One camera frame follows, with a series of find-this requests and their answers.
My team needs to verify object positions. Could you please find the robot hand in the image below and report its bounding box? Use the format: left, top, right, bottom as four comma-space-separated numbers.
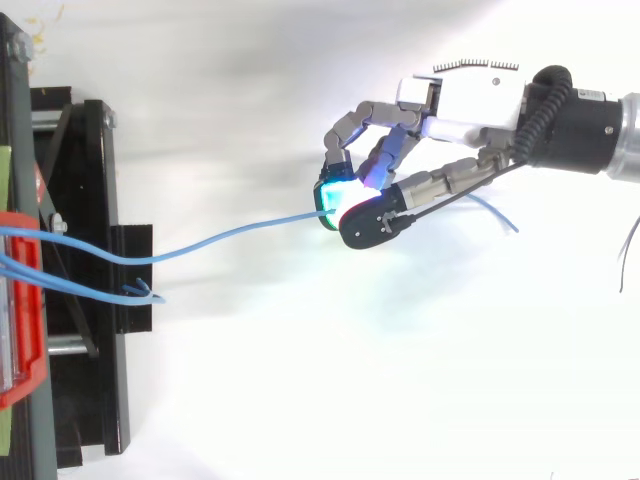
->
313, 58, 529, 250

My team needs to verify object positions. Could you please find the black stand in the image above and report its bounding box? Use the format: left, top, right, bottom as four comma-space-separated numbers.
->
0, 12, 154, 480

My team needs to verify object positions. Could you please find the blue cable bundle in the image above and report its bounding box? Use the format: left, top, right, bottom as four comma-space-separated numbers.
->
0, 252, 167, 306

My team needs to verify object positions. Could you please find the black coiled cable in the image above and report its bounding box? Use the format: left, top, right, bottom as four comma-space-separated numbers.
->
513, 64, 573, 162

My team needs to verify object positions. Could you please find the thin black cable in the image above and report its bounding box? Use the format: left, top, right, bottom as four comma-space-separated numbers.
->
388, 160, 529, 232
617, 214, 640, 294

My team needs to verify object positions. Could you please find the red bin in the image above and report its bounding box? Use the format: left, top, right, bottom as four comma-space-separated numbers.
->
0, 210, 50, 412

